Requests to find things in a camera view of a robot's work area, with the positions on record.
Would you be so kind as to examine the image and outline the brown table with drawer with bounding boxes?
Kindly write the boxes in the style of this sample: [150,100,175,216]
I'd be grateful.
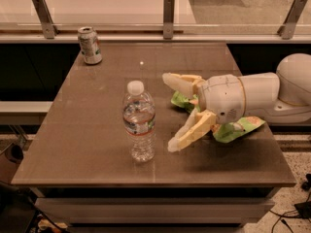
[11,42,297,226]

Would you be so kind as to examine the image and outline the middle metal railing bracket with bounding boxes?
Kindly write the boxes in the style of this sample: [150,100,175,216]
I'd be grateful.
[163,0,175,40]

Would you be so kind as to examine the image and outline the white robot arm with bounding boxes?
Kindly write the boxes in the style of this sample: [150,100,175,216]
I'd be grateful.
[162,53,311,152]

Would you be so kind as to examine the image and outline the black power adapter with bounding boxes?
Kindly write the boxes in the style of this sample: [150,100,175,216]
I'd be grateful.
[294,201,311,218]

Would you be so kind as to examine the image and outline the green chip bag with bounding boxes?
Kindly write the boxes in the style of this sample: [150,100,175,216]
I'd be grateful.
[171,91,265,143]

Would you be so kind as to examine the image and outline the right metal railing bracket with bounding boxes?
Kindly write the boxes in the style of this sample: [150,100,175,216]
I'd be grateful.
[277,0,308,40]

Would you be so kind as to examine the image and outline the black cable on floor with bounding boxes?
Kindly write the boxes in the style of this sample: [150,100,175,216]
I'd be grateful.
[268,191,311,233]

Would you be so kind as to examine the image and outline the clear plastic water bottle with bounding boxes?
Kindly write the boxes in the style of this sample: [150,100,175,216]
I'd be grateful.
[122,81,156,163]

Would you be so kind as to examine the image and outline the metal railing bracket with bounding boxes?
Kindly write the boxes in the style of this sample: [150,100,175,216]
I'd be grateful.
[277,0,308,40]
[32,0,58,39]
[163,0,175,40]

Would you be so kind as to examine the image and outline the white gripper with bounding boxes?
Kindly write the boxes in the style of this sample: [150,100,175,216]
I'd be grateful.
[162,73,245,152]

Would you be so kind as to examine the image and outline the left metal railing bracket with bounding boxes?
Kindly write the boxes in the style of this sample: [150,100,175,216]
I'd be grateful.
[32,0,58,39]

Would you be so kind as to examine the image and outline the green white 7up can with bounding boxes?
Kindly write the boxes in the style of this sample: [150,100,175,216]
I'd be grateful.
[78,26,102,65]

